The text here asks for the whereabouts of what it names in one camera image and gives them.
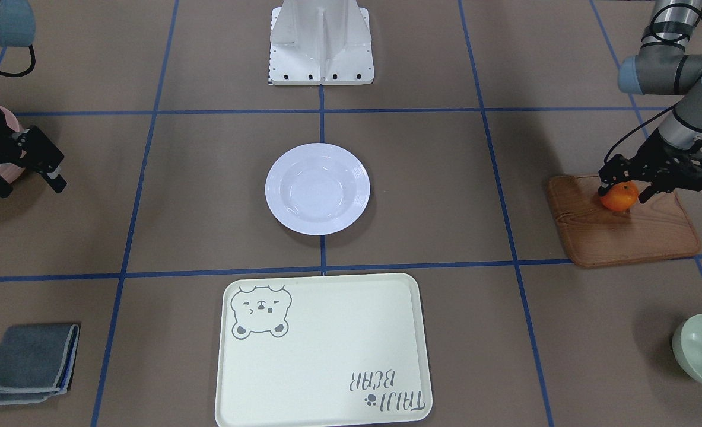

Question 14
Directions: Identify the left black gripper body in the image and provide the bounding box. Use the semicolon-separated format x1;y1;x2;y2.
598;132;702;192

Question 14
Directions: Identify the orange mandarin fruit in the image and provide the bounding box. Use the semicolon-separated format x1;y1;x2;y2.
599;182;639;212

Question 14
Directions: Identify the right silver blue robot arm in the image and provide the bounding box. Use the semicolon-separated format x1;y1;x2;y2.
0;1;67;198

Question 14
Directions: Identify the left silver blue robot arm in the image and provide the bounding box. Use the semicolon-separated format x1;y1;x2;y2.
598;1;702;203

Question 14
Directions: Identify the cream bear print tray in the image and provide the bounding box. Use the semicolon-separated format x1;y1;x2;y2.
214;273;434;426

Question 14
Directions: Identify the pink bowl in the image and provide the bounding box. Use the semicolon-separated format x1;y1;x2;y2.
0;106;24;184

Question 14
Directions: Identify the wooden cutting board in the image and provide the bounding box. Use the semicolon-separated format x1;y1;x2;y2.
546;175;701;268

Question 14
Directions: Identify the folded grey cloth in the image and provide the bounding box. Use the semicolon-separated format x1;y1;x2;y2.
0;323;81;406

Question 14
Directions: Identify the white round plate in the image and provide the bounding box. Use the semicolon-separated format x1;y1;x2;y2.
264;142;371;236

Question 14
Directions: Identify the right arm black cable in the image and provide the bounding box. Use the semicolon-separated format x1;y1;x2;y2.
0;46;36;78

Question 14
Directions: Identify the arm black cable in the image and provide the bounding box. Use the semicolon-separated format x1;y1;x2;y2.
0;46;36;78
603;0;702;167

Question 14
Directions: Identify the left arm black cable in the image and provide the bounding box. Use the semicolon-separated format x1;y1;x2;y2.
603;0;702;167

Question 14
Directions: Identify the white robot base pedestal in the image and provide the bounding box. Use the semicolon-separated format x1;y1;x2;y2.
268;1;375;86

